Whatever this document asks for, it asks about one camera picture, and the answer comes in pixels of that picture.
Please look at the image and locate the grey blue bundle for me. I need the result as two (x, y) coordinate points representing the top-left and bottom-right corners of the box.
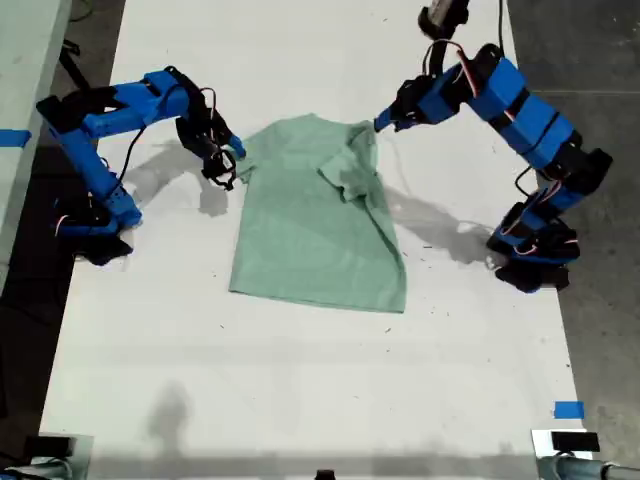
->
(0, 459), (76, 480)
(535, 452), (640, 480)

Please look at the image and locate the white flat plate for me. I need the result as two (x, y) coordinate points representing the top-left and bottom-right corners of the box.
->
(530, 428), (601, 459)

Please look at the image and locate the pale green bench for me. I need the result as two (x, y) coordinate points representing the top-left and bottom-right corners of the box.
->
(0, 0), (74, 296)

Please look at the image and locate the black camera box with label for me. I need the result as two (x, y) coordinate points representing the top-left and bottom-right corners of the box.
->
(202, 148), (238, 192)

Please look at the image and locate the black and silver camera box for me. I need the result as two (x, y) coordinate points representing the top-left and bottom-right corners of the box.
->
(417, 0), (471, 39)

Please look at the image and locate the black camera stalk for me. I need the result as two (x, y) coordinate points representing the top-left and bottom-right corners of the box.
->
(424, 37), (451, 76)

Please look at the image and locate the pale green T-shirt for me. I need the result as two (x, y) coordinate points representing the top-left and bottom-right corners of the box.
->
(228, 113), (407, 314)

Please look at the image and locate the small black box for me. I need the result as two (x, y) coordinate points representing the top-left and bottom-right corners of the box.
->
(24, 435), (74, 457)
(550, 432), (600, 454)

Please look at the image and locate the black stand leg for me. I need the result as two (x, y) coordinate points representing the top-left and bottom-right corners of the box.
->
(58, 40), (106, 119)

